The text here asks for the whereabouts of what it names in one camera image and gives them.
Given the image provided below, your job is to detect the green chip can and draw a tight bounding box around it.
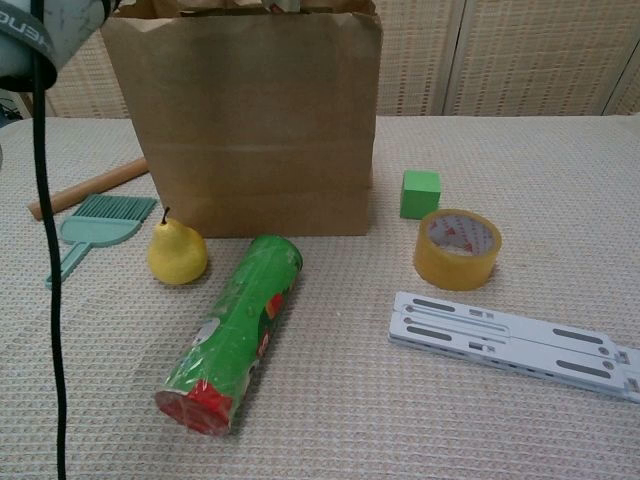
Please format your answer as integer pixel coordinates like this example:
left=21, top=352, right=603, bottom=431
left=153, top=234, right=305, bottom=435

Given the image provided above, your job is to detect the yellow pear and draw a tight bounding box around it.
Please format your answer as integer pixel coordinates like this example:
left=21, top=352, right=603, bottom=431
left=147, top=207, right=209, bottom=286

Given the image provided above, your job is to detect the green cube block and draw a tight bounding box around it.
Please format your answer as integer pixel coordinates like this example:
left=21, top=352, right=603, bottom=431
left=399, top=169, right=443, bottom=220

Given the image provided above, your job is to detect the brown paper bag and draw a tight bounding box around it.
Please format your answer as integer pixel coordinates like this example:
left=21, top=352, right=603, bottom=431
left=99, top=0, right=385, bottom=239

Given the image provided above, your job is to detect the clear packing tape roll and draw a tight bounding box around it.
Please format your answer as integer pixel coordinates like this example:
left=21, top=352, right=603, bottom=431
left=412, top=208, right=503, bottom=291

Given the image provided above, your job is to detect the white folding laptop stand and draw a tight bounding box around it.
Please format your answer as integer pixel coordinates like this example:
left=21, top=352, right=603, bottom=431
left=387, top=291, right=640, bottom=404

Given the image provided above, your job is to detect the teal small brush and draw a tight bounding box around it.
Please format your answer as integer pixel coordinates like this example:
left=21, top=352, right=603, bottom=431
left=44, top=194, right=160, bottom=291

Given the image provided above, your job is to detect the beige woven tablecloth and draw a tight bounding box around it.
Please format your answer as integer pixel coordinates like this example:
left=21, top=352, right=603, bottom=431
left=0, top=115, right=640, bottom=480

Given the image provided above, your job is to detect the wooden rod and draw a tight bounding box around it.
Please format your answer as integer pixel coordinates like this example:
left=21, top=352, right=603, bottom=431
left=28, top=158, right=150, bottom=220

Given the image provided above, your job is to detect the woven folding screen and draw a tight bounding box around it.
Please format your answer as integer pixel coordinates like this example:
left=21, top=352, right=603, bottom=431
left=0, top=0, right=640, bottom=119

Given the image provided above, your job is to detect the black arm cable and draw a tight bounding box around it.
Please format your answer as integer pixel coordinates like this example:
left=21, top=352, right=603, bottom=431
left=31, top=52, right=69, bottom=480

